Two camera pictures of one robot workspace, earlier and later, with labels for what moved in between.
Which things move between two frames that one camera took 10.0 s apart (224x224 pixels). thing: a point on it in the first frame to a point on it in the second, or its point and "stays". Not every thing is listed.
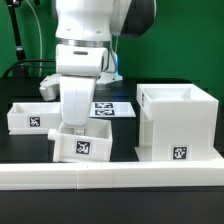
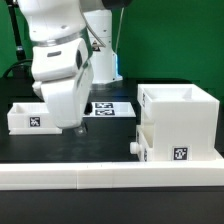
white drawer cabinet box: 178,122 stays
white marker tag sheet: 112,110 stays
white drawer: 33,118 stays
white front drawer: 90,142 to 144,146
